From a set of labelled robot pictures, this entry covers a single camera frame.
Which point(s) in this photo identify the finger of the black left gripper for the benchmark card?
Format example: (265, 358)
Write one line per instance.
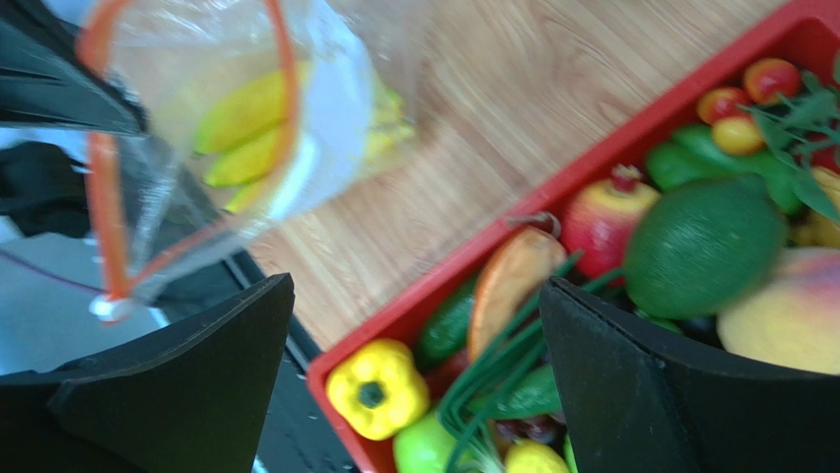
(44, 83)

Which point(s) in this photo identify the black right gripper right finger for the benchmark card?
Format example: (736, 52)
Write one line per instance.
(640, 398)

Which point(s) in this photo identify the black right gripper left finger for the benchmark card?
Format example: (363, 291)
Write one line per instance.
(191, 397)

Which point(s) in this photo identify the clear orange zip top bag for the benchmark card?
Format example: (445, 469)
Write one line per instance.
(175, 59)

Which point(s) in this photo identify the yellow banana bunch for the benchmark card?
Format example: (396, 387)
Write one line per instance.
(243, 128)

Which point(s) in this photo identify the dark green avocado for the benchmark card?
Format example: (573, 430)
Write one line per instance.
(703, 246)

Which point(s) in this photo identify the red pomegranate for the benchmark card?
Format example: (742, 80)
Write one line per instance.
(602, 216)

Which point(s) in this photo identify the yellow bell pepper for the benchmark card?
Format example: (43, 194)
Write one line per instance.
(378, 390)

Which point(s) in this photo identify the pink peach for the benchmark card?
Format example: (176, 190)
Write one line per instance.
(793, 321)

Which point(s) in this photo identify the green cucumber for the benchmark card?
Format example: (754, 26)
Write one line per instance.
(444, 333)

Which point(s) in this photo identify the green lime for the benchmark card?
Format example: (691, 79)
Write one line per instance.
(423, 447)

